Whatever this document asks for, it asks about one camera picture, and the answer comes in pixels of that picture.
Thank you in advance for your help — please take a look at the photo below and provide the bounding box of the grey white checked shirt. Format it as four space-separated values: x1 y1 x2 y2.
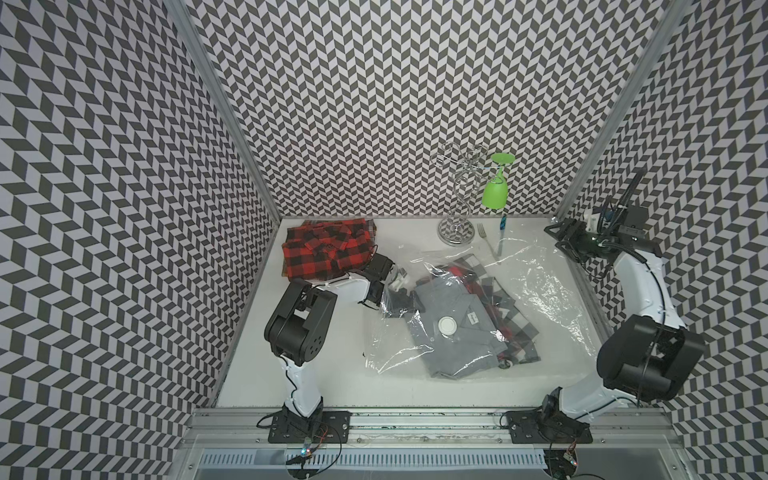
454 254 541 369

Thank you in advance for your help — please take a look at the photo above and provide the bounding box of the red black checked shirt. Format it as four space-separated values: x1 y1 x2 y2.
281 218 376 280

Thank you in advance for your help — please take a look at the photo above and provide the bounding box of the aluminium front rail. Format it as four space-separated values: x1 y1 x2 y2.
178 407 683 449

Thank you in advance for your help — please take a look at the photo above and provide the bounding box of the green plastic wine glass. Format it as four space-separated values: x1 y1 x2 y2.
481 152 516 210

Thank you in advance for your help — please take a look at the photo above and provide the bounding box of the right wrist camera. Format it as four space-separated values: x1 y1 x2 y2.
583 205 649 239

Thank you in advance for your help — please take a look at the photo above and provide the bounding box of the grey garment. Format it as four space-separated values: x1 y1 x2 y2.
406 275 505 380

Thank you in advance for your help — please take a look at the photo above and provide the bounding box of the aluminium corner post right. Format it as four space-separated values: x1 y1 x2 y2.
552 0 692 222

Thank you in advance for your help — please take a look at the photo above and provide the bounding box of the aluminium corner post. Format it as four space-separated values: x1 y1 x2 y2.
164 0 282 222
552 0 692 222

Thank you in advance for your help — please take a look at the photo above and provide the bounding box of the clear vacuum bag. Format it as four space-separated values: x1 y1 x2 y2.
364 239 600 382

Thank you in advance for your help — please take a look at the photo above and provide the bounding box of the wire glass rack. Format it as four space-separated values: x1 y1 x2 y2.
431 143 487 247

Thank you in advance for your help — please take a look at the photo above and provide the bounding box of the aluminium corner post left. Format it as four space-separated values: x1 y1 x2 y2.
164 0 282 222

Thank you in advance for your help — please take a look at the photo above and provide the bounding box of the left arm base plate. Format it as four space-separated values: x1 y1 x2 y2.
268 407 352 444

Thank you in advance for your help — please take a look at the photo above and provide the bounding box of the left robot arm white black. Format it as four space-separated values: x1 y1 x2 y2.
264 253 395 419

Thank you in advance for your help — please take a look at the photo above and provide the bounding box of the metal fork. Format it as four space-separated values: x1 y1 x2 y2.
477 223 496 256

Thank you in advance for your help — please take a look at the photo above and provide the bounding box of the white bag valve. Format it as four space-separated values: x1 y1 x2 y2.
437 316 458 337

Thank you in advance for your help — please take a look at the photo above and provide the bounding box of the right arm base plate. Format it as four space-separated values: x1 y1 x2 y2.
503 410 593 445

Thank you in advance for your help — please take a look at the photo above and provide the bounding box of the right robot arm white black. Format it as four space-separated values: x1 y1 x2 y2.
539 219 706 423

